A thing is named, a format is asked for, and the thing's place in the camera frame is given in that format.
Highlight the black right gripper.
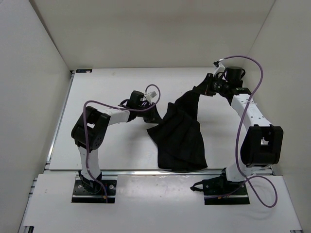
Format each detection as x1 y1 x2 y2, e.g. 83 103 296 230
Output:
192 74 229 98

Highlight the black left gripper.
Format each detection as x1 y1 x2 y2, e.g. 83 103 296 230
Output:
137 102 164 125

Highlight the black pleated skirt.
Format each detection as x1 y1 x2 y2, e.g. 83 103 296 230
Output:
147 90 207 172

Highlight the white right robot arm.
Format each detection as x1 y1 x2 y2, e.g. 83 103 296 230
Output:
194 67 284 195

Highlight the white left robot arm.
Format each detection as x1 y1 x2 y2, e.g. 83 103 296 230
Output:
71 91 161 193

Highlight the left blue table label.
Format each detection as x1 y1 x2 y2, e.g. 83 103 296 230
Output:
75 69 92 73

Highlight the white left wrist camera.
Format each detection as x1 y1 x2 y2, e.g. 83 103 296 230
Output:
144 91 157 102

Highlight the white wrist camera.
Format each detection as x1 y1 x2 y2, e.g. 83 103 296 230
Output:
144 91 157 102
213 60 225 76

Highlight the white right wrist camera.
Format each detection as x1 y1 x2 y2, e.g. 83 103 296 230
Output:
213 60 225 76

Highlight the aluminium table edge rail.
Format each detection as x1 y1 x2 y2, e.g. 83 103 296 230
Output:
102 169 222 176

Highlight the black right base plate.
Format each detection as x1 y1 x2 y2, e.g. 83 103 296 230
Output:
190 176 250 205

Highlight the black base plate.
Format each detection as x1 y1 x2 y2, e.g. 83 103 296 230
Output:
190 176 250 205
71 175 117 204

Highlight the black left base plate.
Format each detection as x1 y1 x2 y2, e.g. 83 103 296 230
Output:
71 175 117 204

